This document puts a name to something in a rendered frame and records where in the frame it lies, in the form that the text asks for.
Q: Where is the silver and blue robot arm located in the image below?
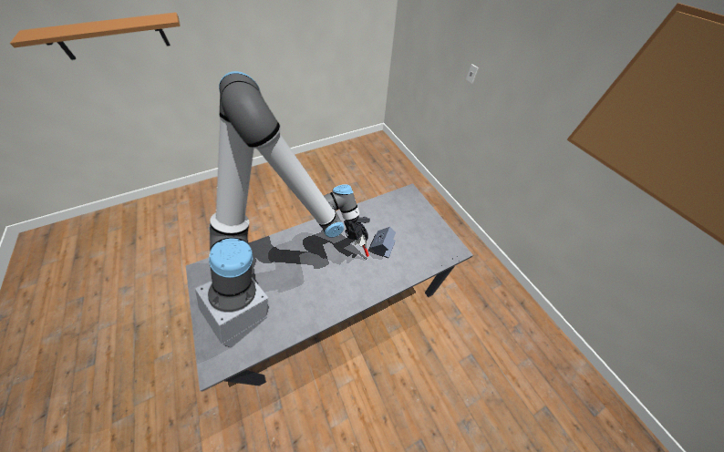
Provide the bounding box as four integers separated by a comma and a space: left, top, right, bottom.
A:
208, 71, 359, 313

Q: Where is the grey sloped panel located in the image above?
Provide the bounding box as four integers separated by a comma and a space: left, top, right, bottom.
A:
370, 227, 396, 258

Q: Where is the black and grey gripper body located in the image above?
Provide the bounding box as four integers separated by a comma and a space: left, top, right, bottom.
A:
344, 216, 365, 240

